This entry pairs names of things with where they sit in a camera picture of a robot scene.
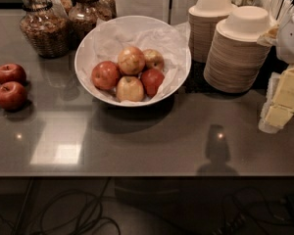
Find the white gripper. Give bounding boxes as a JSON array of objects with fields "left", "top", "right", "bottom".
[{"left": 257, "top": 6, "right": 294, "bottom": 134}]

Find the yellow-red top apple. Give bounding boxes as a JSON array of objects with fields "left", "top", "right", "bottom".
[{"left": 118, "top": 46, "right": 145, "bottom": 75}]

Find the paper bowl stack front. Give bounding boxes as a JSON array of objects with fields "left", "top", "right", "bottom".
[{"left": 204, "top": 6, "right": 270, "bottom": 93}]

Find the paper bowl stack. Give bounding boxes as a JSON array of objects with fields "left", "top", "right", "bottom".
[
  {"left": 204, "top": 6, "right": 270, "bottom": 93},
  {"left": 188, "top": 0, "right": 235, "bottom": 63}
]

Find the paper bowl stack back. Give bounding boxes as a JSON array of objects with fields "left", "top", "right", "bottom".
[{"left": 188, "top": 0, "right": 235, "bottom": 63}]

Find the yellow apple back in bowl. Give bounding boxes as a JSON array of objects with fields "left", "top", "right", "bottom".
[{"left": 143, "top": 49, "right": 165, "bottom": 71}]

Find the yellow apple in bowl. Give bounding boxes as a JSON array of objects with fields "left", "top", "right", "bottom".
[
  {"left": 116, "top": 75, "right": 144, "bottom": 102},
  {"left": 143, "top": 49, "right": 165, "bottom": 71}
]

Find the red apple right in bowl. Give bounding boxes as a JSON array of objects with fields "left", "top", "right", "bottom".
[{"left": 140, "top": 69, "right": 165, "bottom": 97}]

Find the red apple in bowl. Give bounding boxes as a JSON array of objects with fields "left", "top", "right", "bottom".
[
  {"left": 140, "top": 69, "right": 165, "bottom": 97},
  {"left": 91, "top": 61, "right": 122, "bottom": 90}
]

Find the yellow apple front in bowl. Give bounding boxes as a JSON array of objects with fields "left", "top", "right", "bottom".
[{"left": 116, "top": 75, "right": 144, "bottom": 102}]

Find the red apple left in bowl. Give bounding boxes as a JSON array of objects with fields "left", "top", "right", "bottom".
[{"left": 91, "top": 61, "right": 122, "bottom": 90}]

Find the white bowl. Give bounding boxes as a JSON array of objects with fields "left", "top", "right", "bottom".
[{"left": 73, "top": 15, "right": 193, "bottom": 108}]

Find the red apple on table front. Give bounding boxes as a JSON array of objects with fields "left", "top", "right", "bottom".
[{"left": 0, "top": 81, "right": 27, "bottom": 111}]

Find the red apple on table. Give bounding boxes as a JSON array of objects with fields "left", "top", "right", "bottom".
[
  {"left": 0, "top": 81, "right": 27, "bottom": 111},
  {"left": 0, "top": 63, "right": 26, "bottom": 84}
]

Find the red apple on table back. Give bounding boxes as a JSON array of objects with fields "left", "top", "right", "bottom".
[{"left": 0, "top": 63, "right": 26, "bottom": 84}]

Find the black power strip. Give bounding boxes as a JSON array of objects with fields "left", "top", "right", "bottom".
[{"left": 210, "top": 213, "right": 246, "bottom": 235}]

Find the white paper liner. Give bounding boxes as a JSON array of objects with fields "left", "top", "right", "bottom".
[{"left": 77, "top": 19, "right": 191, "bottom": 105}]

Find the glass cereal jar middle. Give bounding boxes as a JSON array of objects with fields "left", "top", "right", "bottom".
[{"left": 69, "top": 0, "right": 113, "bottom": 41}]

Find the black cable on floor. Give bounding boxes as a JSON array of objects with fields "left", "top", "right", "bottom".
[{"left": 0, "top": 176, "right": 122, "bottom": 235}]

